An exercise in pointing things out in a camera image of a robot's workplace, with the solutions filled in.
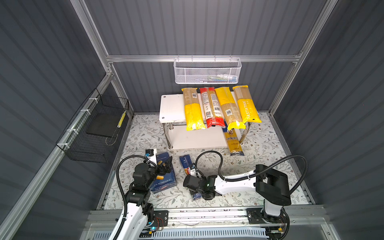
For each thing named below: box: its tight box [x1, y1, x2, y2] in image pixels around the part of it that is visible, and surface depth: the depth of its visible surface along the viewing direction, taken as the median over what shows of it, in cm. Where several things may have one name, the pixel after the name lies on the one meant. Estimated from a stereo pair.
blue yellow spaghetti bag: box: [222, 126, 245, 156], surface depth 95 cm
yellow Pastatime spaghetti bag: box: [232, 85, 262, 124], surface depth 77 cm
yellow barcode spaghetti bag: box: [215, 86, 246, 131], surface depth 74 cm
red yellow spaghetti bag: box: [199, 87, 226, 129], surface depth 74 cm
